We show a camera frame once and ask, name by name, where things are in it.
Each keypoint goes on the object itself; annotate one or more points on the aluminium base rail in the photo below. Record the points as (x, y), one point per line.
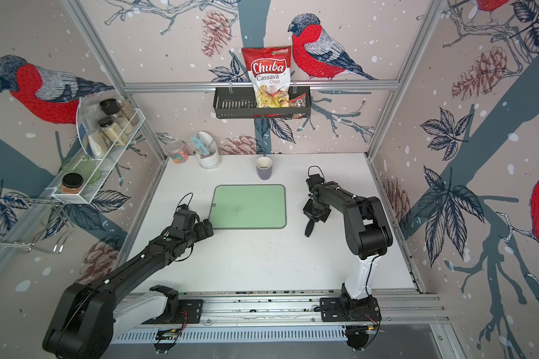
(254, 317)

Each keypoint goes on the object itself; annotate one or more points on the orange jar black lid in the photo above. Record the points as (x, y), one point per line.
(72, 183)

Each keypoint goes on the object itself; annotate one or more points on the red Chuba chips bag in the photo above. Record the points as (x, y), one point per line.
(269, 73)

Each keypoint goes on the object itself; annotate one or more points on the spice jar black lid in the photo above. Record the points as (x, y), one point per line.
(111, 108)
(113, 132)

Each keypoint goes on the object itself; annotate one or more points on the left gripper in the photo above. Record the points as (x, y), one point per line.
(203, 232)

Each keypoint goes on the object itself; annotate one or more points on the glass jar with candies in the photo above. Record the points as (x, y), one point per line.
(177, 151)

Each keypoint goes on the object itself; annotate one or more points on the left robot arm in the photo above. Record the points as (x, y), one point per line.
(83, 323)

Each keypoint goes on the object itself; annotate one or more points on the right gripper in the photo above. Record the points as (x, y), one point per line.
(320, 219)

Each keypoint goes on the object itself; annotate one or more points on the clear acrylic wall shelf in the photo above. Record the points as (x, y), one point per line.
(96, 145)

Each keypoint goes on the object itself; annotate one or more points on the purple cup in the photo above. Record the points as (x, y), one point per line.
(264, 167)

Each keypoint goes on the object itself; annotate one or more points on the black kitchen knife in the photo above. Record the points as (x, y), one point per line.
(309, 227)

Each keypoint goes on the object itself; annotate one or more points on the green cutting board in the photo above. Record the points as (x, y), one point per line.
(249, 207)

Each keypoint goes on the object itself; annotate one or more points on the green glass bowl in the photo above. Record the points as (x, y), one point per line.
(83, 165)

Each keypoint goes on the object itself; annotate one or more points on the teal packet in holder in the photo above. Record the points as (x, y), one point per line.
(199, 146)

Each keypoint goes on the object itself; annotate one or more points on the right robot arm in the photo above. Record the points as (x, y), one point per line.
(368, 236)

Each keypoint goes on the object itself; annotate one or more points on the small dark snack packet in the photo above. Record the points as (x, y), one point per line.
(298, 102)

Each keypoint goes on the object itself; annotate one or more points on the white utensil holder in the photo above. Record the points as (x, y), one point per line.
(213, 159)

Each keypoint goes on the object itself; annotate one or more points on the metal wire hook rack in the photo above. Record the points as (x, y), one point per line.
(34, 225)

